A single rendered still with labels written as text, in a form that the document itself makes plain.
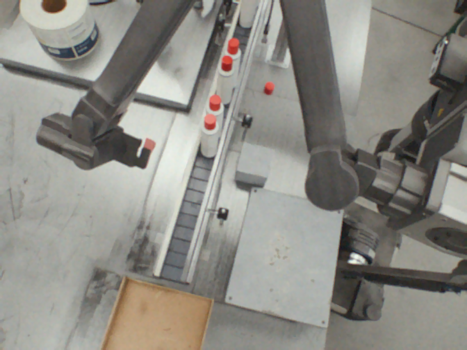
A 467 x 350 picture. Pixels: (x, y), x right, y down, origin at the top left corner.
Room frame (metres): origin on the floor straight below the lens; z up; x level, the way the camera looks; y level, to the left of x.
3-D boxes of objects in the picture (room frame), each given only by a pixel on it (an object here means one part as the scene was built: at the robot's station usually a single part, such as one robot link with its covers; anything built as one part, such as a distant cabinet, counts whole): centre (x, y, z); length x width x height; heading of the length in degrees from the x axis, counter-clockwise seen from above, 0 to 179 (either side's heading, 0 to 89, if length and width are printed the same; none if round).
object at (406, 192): (0.23, -0.24, 1.45); 0.09 x 0.08 x 0.12; 166
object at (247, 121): (0.56, 0.01, 0.91); 0.07 x 0.03 x 0.16; 88
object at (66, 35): (0.79, 0.66, 0.95); 0.20 x 0.20 x 0.14
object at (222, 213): (0.26, 0.03, 0.91); 0.07 x 0.03 x 0.16; 88
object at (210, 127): (0.48, 0.09, 0.98); 0.05 x 0.05 x 0.20
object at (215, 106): (0.54, 0.09, 0.98); 0.05 x 0.05 x 0.20
